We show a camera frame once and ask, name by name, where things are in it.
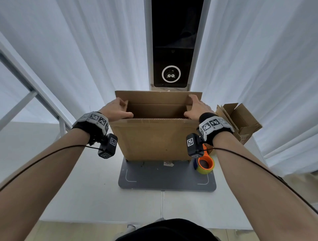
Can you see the white metal frame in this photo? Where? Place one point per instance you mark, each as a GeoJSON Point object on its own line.
{"type": "Point", "coordinates": [37, 94]}

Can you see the blue orange tape dispenser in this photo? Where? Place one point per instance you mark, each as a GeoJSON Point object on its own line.
{"type": "Point", "coordinates": [211, 162]}
{"type": "Point", "coordinates": [202, 171]}

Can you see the grey scanning mat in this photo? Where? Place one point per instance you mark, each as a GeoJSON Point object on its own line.
{"type": "Point", "coordinates": [174, 24]}

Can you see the grey trousers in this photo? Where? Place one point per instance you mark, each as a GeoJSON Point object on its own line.
{"type": "Point", "coordinates": [121, 237]}

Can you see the person's left forearm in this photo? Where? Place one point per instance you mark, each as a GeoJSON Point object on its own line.
{"type": "Point", "coordinates": [42, 178]}

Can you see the person's right hand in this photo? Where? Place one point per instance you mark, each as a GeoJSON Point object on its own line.
{"type": "Point", "coordinates": [198, 109]}

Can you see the black shirt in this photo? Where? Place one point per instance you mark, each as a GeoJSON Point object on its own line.
{"type": "Point", "coordinates": [169, 232]}

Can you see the torn white label scrap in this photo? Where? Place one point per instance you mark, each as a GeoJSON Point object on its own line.
{"type": "Point", "coordinates": [169, 163]}

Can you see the person's right forearm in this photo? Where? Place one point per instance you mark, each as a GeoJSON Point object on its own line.
{"type": "Point", "coordinates": [260, 193]}

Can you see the red print cardboard box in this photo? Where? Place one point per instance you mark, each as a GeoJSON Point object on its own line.
{"type": "Point", "coordinates": [248, 119]}

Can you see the large cardboard box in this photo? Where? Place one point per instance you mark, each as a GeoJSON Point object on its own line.
{"type": "Point", "coordinates": [154, 141]}

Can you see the person's left hand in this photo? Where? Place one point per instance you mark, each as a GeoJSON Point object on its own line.
{"type": "Point", "coordinates": [115, 110]}

